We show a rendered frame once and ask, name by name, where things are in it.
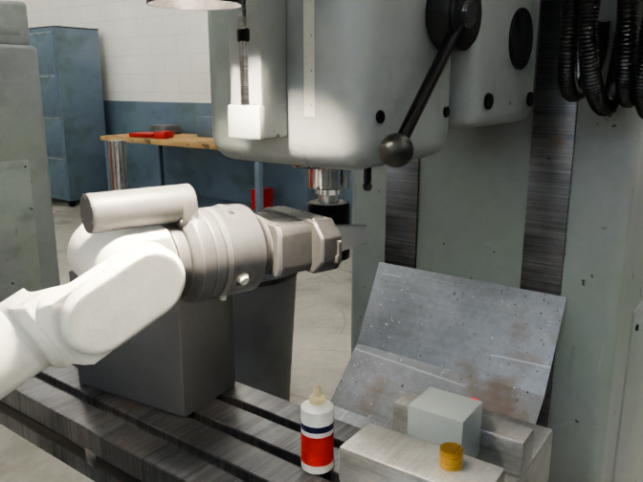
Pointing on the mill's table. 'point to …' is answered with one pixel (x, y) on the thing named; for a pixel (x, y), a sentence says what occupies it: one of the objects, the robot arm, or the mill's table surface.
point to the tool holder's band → (328, 208)
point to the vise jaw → (404, 460)
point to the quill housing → (341, 83)
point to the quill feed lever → (396, 154)
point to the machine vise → (500, 443)
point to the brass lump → (451, 456)
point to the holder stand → (172, 359)
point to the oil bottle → (317, 433)
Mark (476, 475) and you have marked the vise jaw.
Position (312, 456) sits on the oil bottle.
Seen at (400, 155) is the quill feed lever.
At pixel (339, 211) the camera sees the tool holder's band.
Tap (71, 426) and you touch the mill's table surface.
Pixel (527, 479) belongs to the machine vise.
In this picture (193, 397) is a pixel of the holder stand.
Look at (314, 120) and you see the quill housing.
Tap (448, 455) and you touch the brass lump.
